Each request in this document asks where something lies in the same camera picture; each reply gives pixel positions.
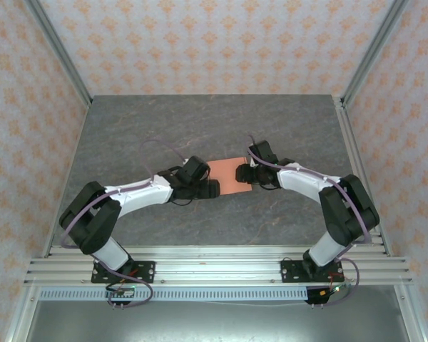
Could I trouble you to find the orange paper box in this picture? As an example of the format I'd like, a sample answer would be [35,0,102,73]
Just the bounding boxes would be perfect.
[205,156,254,196]

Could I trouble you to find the thin aluminium side strip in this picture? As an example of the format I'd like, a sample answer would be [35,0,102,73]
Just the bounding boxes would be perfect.
[42,101,93,257]

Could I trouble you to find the grey metal sheet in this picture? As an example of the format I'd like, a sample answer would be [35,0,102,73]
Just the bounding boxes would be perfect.
[24,301,411,342]

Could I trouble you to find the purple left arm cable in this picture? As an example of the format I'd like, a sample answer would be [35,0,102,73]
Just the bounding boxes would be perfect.
[60,139,186,310]

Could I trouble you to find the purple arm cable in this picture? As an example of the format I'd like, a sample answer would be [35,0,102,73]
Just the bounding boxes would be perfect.
[247,134,374,308]
[60,139,186,310]

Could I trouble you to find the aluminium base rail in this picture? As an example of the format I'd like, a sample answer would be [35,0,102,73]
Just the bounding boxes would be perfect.
[24,245,413,286]

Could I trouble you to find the wide aluminium side rail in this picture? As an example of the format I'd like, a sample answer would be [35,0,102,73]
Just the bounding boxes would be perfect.
[334,95,393,257]

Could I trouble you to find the grey slotted cable duct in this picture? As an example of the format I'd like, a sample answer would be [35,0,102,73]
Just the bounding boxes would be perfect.
[39,287,310,302]

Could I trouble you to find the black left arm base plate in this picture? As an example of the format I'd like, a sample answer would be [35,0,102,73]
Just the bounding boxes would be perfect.
[91,261,156,284]

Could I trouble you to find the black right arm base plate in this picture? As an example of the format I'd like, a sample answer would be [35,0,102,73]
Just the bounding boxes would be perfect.
[280,259,343,284]

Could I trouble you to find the aluminium frame post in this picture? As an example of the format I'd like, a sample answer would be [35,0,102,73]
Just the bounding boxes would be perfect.
[340,0,413,108]
[23,0,93,108]

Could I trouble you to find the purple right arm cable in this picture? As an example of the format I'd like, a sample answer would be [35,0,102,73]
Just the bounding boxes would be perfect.
[247,134,374,308]

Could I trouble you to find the aluminium frame leg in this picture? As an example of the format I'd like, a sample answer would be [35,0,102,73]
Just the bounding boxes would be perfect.
[394,284,427,342]
[5,284,40,342]

